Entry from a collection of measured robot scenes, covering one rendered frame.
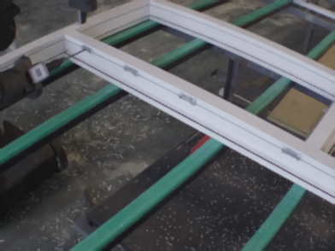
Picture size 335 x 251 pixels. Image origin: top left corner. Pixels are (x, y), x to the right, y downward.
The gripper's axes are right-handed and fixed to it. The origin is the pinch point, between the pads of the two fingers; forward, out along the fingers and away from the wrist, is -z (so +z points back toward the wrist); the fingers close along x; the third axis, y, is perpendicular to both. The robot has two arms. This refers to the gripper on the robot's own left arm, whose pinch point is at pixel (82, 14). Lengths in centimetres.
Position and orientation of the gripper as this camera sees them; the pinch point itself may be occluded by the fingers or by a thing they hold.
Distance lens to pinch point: 137.6
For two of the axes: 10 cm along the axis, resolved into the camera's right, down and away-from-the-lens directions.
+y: 6.2, -4.4, 6.5
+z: 0.8, -7.9, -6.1
